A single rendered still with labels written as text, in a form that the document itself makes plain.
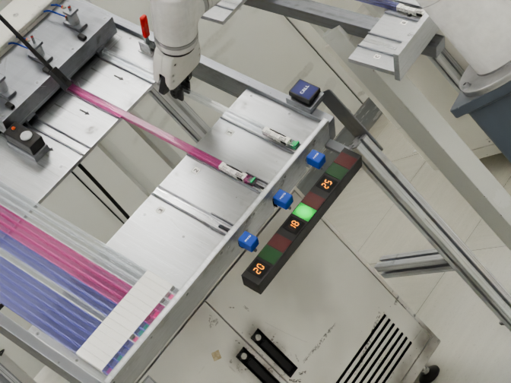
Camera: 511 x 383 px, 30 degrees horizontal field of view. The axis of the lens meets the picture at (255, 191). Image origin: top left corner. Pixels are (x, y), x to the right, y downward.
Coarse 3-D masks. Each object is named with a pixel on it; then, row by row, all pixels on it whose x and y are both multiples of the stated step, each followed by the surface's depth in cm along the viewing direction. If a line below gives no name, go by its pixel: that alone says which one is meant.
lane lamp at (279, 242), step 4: (276, 236) 175; (280, 236) 175; (272, 240) 174; (276, 240) 174; (280, 240) 174; (284, 240) 174; (288, 240) 174; (268, 244) 174; (272, 244) 174; (276, 244) 174; (280, 244) 174; (284, 244) 174; (288, 244) 174; (276, 248) 173; (280, 248) 173; (284, 248) 173
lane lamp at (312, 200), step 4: (312, 192) 180; (308, 196) 179; (312, 196) 179; (316, 196) 179; (304, 200) 179; (308, 200) 179; (312, 200) 179; (316, 200) 178; (320, 200) 178; (324, 200) 178; (308, 204) 178; (312, 204) 178; (316, 204) 178; (320, 204) 178; (316, 208) 177
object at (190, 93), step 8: (112, 56) 203; (120, 56) 203; (128, 64) 201; (136, 64) 201; (144, 72) 199; (152, 72) 199; (184, 88) 195; (192, 96) 194; (200, 96) 193; (208, 104) 192; (216, 104) 192; (224, 112) 190; (232, 112) 190; (240, 120) 188; (248, 120) 188; (256, 128) 187; (288, 144) 184
